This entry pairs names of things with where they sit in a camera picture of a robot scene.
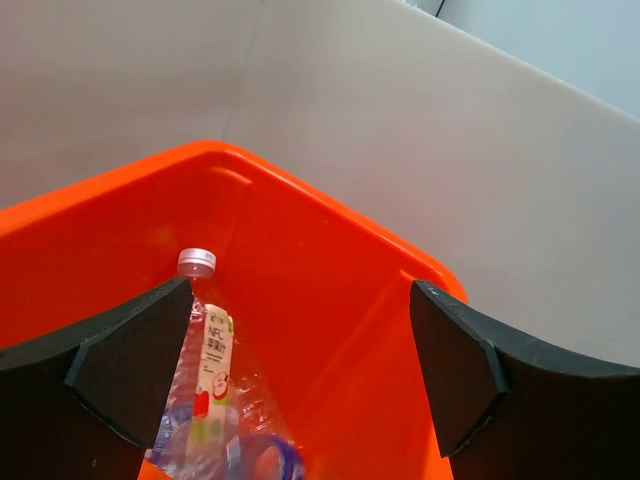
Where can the orange plastic bin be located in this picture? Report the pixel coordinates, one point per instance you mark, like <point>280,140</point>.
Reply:
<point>320,293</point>

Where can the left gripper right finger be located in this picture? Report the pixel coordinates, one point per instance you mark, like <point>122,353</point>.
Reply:
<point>507,405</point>

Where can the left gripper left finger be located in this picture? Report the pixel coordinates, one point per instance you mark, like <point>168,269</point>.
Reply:
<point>86,401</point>

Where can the yellow label plastic bottle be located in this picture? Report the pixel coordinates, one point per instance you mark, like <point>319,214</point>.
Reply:
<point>200,435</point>

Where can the blue label crushed bottle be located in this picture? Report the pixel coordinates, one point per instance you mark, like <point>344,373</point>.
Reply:
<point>270,450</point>

